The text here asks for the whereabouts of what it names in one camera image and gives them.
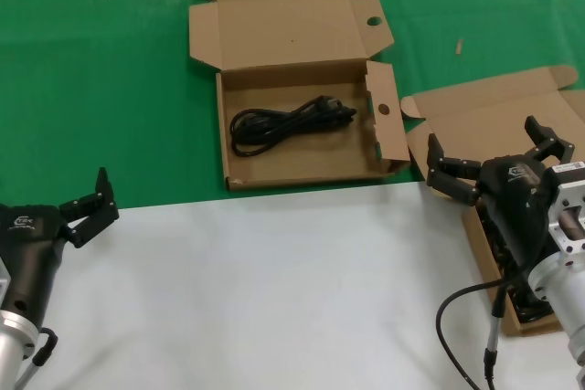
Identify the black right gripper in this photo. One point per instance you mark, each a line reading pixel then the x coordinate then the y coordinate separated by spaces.
pixel 514 203

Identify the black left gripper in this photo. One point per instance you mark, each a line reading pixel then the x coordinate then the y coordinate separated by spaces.
pixel 32 253

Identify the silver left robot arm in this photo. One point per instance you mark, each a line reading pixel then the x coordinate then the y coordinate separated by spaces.
pixel 11 340

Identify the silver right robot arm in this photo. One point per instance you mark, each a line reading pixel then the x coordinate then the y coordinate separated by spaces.
pixel 566 280

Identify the plain open cardboard box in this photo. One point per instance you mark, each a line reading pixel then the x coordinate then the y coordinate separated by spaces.
pixel 480 111

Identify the cardboard box with round holes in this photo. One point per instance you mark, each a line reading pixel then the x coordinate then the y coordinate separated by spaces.
pixel 297 29

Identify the short wooden stick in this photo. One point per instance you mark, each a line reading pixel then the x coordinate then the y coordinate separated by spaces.
pixel 459 46

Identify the green table cloth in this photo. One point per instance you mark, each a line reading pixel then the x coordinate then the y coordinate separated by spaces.
pixel 91 66

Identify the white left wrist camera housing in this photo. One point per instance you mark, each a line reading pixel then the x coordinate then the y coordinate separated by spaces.
pixel 3 280

